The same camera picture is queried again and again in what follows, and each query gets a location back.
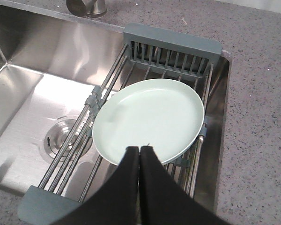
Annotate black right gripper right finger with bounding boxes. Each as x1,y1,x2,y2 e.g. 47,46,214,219
139,146,228,225

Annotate stainless steel sink basin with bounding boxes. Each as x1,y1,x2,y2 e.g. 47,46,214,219
0,4,229,210

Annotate round steel sink drain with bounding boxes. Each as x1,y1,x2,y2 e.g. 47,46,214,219
38,115,96,165

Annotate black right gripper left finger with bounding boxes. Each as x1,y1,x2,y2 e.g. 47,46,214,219
54,147,139,225

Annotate teal and steel dish rack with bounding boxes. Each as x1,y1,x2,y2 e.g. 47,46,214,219
18,23,222,225

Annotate light green round plate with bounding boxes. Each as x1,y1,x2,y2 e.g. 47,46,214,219
92,79,205,165

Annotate stainless steel faucet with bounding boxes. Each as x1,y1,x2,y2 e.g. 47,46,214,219
66,0,107,17

